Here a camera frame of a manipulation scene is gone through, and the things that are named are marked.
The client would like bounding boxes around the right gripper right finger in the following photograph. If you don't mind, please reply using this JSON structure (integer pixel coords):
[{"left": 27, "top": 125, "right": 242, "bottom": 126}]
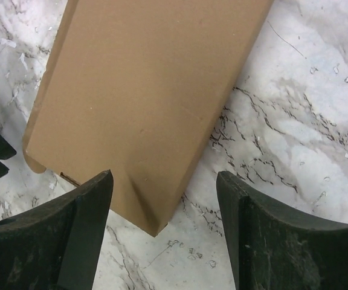
[{"left": 216, "top": 171, "right": 348, "bottom": 289}]

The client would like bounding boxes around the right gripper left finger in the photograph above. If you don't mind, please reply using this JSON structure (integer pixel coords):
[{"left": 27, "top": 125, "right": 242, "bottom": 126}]
[{"left": 0, "top": 170, "right": 114, "bottom": 289}]

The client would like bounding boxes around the brown cardboard box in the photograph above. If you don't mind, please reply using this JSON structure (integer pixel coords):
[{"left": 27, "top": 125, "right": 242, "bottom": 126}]
[{"left": 22, "top": 0, "right": 272, "bottom": 236}]

